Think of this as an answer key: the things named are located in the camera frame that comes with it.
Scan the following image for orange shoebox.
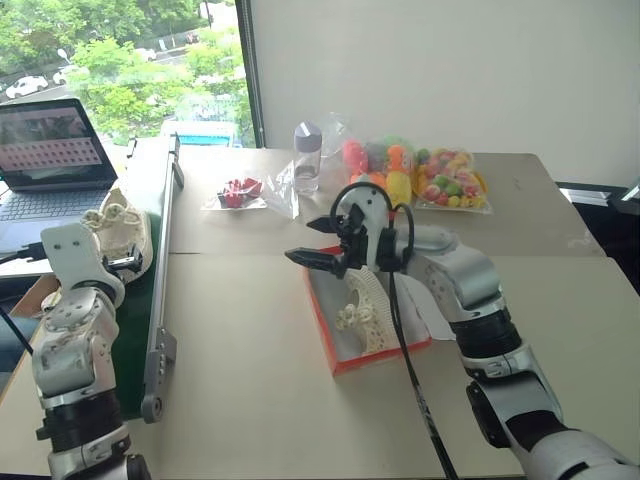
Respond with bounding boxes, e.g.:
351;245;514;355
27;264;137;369
301;245;458;377

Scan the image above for plastic bag red toys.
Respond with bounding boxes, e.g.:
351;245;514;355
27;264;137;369
200;159;302;222

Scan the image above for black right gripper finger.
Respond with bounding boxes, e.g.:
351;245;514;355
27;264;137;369
305;214;347;234
284;248;347;274

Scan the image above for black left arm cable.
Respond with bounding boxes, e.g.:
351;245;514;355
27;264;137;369
0;241;47;358

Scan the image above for clear bottle purple cap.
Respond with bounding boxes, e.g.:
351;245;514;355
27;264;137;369
292;120;323;196

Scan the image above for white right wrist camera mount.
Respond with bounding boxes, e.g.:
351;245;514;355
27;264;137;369
341;187;394;274

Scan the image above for plastic bag toy fruits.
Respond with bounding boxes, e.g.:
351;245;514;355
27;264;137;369
319;112;420;207

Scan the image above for white knit shoe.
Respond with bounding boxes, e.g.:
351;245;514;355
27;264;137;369
334;266;403;357
81;185;154;287

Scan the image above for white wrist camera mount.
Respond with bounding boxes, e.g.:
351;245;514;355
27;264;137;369
39;222;126;301
341;187;394;274

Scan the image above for grey laptop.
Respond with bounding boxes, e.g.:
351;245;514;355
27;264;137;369
0;97;122;242

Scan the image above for brown cardboard box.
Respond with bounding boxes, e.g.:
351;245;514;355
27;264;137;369
8;272;65;320

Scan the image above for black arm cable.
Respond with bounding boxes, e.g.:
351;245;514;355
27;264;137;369
331;181;460;480
0;241;47;358

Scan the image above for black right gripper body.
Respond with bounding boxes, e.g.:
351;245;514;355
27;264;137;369
335;203;369;280

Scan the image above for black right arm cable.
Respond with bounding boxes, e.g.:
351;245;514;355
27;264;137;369
331;181;460;480

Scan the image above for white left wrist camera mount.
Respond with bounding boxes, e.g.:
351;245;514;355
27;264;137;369
39;222;126;301

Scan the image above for green conveyor belt silver frame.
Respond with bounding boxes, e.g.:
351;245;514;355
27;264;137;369
113;131;186;425

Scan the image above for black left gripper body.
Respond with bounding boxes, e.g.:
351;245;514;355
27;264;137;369
102;243;146;274

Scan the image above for plastic bag colourful small fruits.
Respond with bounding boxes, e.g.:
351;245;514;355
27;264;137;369
413;145;495;217

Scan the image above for black window frame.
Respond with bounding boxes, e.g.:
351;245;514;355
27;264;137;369
235;0;267;149

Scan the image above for black side furniture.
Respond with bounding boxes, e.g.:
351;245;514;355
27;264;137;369
553;180;640;217

